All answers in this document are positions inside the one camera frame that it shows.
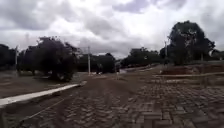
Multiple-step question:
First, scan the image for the pale utility pole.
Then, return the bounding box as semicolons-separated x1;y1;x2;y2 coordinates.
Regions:
87;46;92;76
14;45;19;73

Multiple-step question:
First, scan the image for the dark clump of trees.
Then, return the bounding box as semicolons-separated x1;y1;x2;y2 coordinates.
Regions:
119;46;165;68

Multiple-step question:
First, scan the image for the brown paver brick road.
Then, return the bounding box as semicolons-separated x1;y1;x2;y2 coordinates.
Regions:
0;68;224;128

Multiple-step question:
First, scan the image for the thin pole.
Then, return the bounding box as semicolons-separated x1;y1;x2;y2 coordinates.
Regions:
164;40;169;60

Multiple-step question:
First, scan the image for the row of dark trees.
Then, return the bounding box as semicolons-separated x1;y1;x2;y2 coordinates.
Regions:
0;36;118;83

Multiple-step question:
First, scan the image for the sloping grass and dirt ground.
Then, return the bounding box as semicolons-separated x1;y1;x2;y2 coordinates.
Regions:
159;60;224;76

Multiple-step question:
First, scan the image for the long pale kerb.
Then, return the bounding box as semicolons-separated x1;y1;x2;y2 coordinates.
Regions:
152;71;224;80

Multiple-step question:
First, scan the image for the large dark round tree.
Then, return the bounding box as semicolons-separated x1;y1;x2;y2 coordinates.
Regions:
165;20;216;66

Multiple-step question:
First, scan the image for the pale concrete kerb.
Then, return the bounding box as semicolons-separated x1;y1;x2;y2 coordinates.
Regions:
0;81;89;108

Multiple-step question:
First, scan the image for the bare brown dirt ground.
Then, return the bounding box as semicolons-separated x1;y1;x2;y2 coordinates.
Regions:
0;69;85;100

